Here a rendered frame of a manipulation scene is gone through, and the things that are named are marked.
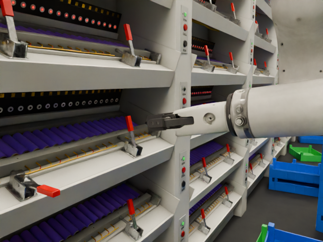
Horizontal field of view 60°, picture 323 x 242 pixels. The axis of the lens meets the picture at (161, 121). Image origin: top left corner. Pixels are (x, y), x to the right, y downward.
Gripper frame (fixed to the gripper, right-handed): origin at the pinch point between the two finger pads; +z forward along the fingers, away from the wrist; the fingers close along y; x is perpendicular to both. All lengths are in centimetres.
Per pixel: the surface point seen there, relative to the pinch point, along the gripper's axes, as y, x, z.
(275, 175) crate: 136, -48, 7
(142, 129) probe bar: 12.0, -2.3, 13.9
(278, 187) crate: 136, -57, 6
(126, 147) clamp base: 1.2, -5.1, 10.9
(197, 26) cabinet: 74, 38, 21
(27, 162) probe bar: -21.3, -3.3, 13.4
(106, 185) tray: -7.8, -11.2, 9.8
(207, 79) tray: 41.8, 10.3, 6.1
